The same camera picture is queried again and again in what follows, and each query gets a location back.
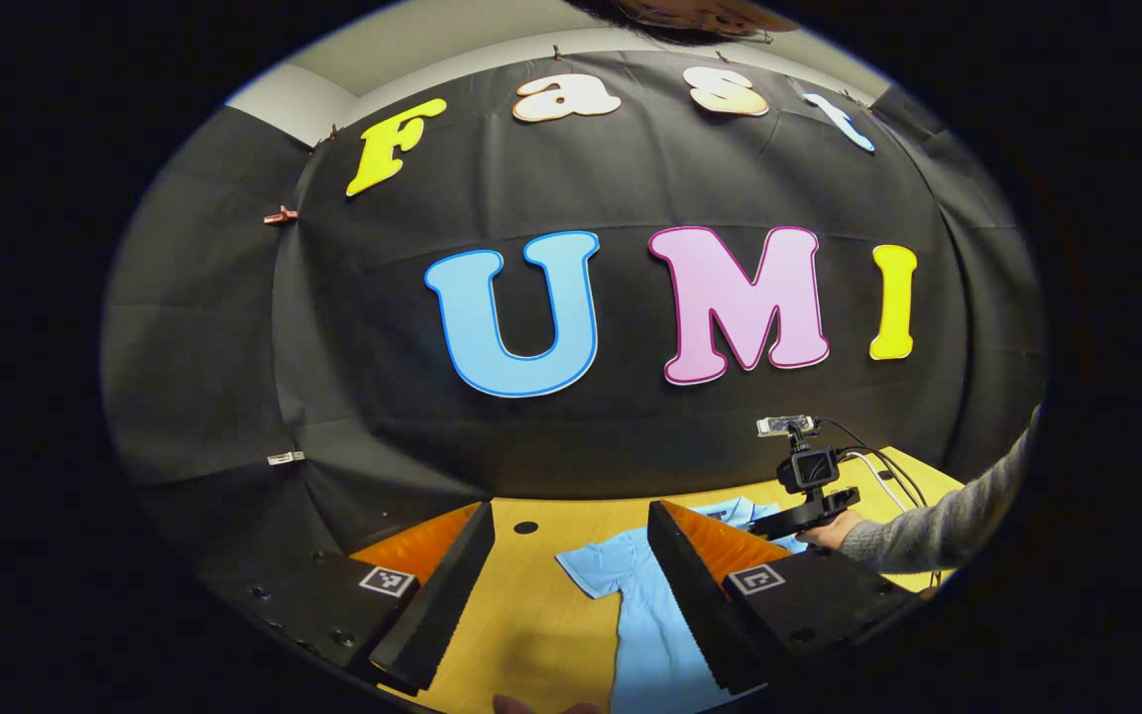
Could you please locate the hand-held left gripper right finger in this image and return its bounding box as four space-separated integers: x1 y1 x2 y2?
646 499 921 696

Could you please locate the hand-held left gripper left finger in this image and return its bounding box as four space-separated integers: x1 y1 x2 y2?
206 501 497 695

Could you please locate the light blue T-shirt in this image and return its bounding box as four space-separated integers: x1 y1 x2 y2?
555 496 812 714

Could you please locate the black backdrop cloth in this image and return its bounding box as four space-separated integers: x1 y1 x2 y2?
100 45 1048 596

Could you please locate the person's head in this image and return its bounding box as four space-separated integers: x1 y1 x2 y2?
566 0 800 46

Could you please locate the black cable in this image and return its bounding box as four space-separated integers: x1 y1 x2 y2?
817 416 931 512

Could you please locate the white cable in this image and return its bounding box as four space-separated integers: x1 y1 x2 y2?
841 451 914 515

